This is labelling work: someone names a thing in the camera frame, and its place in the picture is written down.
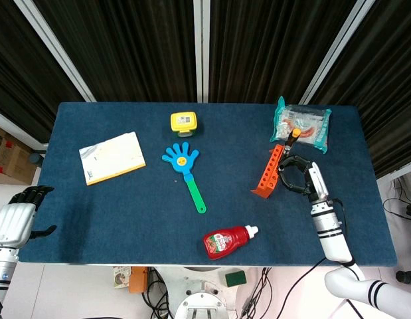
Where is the orange screwdriver rack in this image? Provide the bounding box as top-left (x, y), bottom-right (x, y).
top-left (250, 143), bottom-right (292, 199)

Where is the teal clear snack packet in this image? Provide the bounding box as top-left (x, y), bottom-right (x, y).
top-left (270, 96), bottom-right (333, 155)

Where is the white metal frame post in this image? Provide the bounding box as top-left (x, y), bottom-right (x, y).
top-left (14, 0), bottom-right (96, 102)
top-left (193, 0), bottom-right (211, 103)
top-left (299, 0), bottom-right (375, 104)

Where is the small printed packet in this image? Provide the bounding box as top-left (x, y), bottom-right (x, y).
top-left (112, 265), bottom-right (132, 289)

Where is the brown cardboard box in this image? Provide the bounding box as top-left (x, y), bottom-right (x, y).
top-left (0, 123), bottom-right (39, 185)

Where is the blue green hand clapper toy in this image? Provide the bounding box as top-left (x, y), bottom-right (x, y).
top-left (161, 142), bottom-right (207, 214)

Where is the red ketchup bottle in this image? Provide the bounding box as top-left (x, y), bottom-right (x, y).
top-left (202, 225), bottom-right (260, 261)

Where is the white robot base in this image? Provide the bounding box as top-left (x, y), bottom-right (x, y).
top-left (157, 265), bottom-right (248, 319)

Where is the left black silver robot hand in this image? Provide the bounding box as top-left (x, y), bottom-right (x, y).
top-left (0, 185), bottom-right (58, 249)

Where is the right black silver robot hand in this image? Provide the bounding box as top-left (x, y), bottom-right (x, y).
top-left (278, 154), bottom-right (329, 203)

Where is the blue carpet table mat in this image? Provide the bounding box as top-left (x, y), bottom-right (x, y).
top-left (16, 102), bottom-right (398, 266)

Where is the white board with black edge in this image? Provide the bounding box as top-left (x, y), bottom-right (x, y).
top-left (339, 298), bottom-right (370, 319)

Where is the orange box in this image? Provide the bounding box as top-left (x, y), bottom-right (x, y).
top-left (128, 266), bottom-right (149, 294)

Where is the white yellow-edged notebook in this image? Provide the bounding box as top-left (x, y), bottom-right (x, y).
top-left (78, 131), bottom-right (147, 186)

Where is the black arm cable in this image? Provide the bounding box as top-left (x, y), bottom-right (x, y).
top-left (284, 197), bottom-right (357, 319)

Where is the black pleated curtain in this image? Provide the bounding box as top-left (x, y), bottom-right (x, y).
top-left (0, 0), bottom-right (88, 144)
top-left (32, 0), bottom-right (197, 103)
top-left (311, 0), bottom-right (411, 179)
top-left (208, 0), bottom-right (359, 104)

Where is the black screwdriver with orange cap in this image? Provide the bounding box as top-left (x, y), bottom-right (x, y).
top-left (284, 128), bottom-right (301, 148)

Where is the green block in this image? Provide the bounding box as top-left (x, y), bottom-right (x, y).
top-left (224, 270), bottom-right (248, 288)

